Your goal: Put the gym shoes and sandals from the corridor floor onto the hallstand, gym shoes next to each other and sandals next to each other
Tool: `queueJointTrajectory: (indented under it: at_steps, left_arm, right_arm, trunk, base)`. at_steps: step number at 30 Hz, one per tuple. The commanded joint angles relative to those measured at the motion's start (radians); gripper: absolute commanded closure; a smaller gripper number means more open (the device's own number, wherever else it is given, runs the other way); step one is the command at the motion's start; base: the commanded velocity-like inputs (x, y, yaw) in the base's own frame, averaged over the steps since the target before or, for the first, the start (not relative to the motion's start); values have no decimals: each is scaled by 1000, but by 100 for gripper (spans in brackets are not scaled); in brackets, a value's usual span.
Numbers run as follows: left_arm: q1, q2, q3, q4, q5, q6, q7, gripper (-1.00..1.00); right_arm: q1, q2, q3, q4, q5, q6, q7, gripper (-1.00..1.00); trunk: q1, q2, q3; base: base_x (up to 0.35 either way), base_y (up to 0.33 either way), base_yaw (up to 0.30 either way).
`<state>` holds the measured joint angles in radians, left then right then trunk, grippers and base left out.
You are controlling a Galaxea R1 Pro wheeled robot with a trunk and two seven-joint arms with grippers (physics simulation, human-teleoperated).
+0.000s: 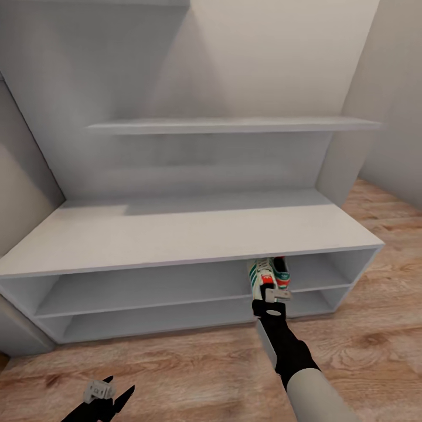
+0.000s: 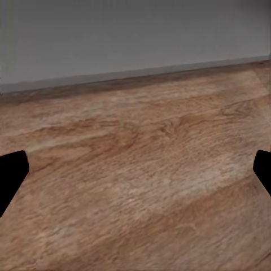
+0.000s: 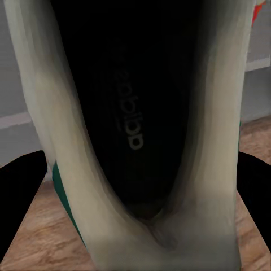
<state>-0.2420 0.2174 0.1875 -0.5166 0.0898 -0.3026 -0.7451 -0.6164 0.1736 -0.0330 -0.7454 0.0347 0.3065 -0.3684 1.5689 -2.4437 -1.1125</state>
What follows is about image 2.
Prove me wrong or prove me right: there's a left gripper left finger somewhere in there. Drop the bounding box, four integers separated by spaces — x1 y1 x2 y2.
0 150 29 218

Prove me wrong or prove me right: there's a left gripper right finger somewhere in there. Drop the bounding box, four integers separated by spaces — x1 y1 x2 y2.
253 150 271 196

